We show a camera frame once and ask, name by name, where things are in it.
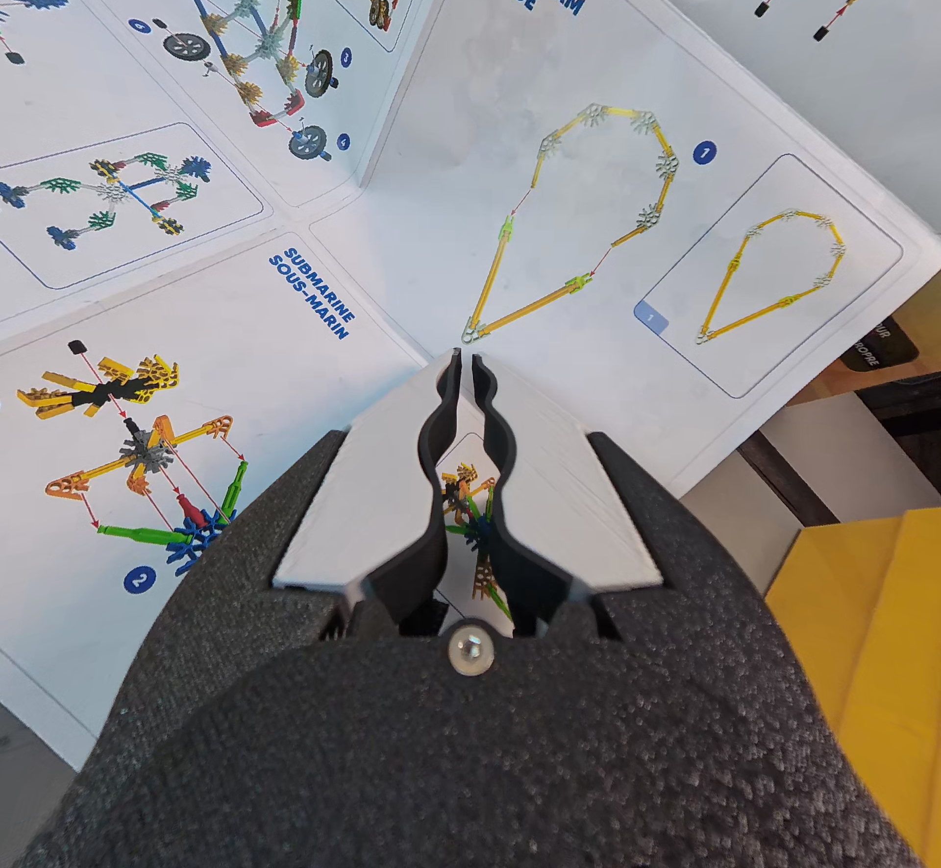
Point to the yellow plastic box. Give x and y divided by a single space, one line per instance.
882 662

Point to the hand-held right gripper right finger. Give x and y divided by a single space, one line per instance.
581 508

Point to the white building instruction sheet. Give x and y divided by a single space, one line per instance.
367 258

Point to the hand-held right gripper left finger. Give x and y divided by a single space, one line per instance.
360 508

